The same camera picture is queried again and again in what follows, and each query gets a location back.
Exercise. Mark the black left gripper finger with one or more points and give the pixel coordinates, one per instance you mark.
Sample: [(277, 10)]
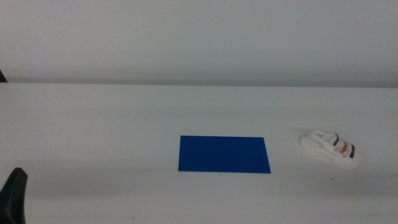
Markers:
[(12, 199)]

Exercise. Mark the blue rectangular mat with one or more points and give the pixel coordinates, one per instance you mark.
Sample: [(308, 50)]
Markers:
[(217, 154)]

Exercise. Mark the small dark background object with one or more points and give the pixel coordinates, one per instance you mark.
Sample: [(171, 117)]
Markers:
[(2, 78)]

